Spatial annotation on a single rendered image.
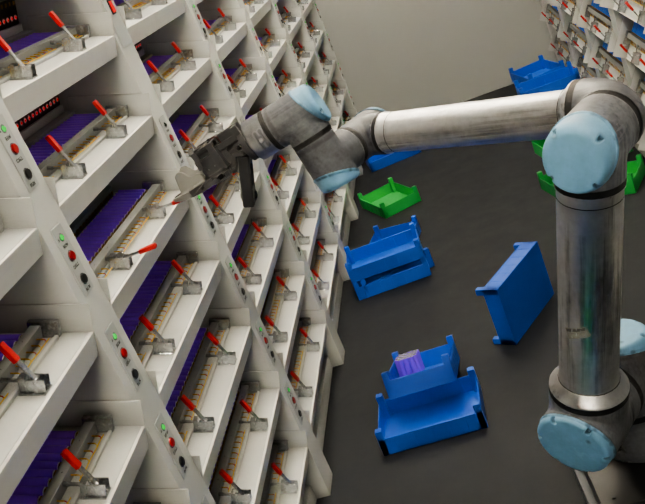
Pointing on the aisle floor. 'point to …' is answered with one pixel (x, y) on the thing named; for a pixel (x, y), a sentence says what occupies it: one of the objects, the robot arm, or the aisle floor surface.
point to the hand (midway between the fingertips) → (181, 198)
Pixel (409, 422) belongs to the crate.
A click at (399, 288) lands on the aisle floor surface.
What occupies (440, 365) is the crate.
